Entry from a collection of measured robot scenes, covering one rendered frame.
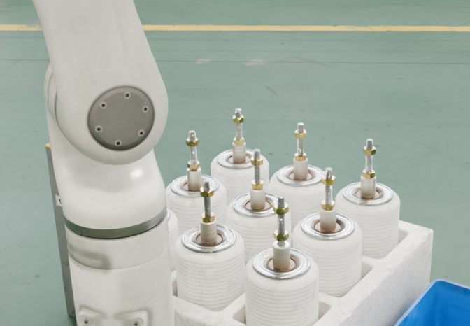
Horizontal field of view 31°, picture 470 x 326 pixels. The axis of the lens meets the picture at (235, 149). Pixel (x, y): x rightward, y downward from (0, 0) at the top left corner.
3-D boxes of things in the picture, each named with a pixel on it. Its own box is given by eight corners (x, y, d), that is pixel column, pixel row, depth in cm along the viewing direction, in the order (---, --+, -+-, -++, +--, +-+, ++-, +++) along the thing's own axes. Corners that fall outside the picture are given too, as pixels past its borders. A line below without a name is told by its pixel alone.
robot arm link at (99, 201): (33, 36, 73) (55, 213, 80) (53, 66, 65) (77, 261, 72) (137, 22, 76) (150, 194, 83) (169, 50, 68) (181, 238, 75)
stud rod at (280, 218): (280, 246, 109) (280, 194, 106) (287, 248, 109) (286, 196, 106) (275, 249, 109) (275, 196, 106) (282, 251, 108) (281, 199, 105)
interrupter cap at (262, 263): (240, 265, 110) (240, 261, 110) (282, 245, 115) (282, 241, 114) (280, 289, 105) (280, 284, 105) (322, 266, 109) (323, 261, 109)
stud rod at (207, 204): (208, 233, 115) (205, 182, 112) (203, 230, 116) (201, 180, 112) (213, 229, 116) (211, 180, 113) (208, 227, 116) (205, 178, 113)
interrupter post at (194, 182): (202, 191, 130) (201, 171, 129) (187, 192, 130) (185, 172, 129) (203, 184, 132) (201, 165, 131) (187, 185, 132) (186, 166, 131)
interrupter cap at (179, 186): (219, 198, 128) (219, 194, 128) (169, 200, 128) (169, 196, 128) (219, 176, 135) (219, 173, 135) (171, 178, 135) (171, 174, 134)
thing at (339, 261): (346, 361, 120) (349, 250, 112) (283, 345, 124) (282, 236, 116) (367, 324, 128) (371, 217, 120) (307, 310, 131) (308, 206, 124)
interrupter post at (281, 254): (268, 266, 110) (268, 243, 109) (281, 259, 111) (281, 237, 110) (281, 273, 108) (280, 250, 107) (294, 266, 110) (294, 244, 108)
